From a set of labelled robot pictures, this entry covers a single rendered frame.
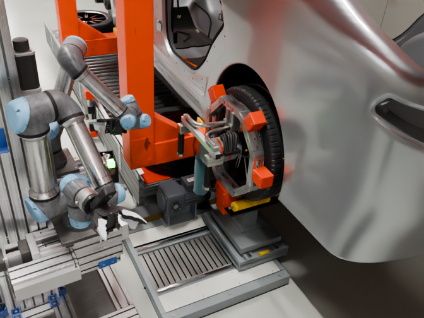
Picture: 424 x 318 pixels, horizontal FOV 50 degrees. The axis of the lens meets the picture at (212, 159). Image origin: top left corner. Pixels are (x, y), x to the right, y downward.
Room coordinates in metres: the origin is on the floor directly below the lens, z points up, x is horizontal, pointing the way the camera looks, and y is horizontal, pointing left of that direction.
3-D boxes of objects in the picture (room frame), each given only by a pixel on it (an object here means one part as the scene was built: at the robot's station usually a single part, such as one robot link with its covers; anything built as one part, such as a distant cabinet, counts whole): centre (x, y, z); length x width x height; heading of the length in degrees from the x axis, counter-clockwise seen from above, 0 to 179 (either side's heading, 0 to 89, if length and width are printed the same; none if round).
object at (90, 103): (3.41, 1.07, 0.30); 0.09 x 0.05 x 0.50; 29
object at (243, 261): (2.23, -0.25, 0.13); 0.50 x 0.36 x 0.10; 29
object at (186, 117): (2.18, 0.05, 1.03); 0.19 x 0.18 x 0.11; 119
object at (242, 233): (2.23, -0.25, 0.32); 0.40 x 0.30 x 0.28; 29
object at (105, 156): (2.33, 0.67, 0.51); 0.20 x 0.14 x 0.13; 22
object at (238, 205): (2.09, -0.25, 0.51); 0.29 x 0.06 x 0.06; 119
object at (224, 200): (2.17, -0.14, 0.48); 0.16 x 0.12 x 0.17; 119
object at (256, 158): (2.15, -0.10, 0.85); 0.54 x 0.07 x 0.54; 29
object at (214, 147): (2.00, -0.05, 1.03); 0.19 x 0.18 x 0.11; 119
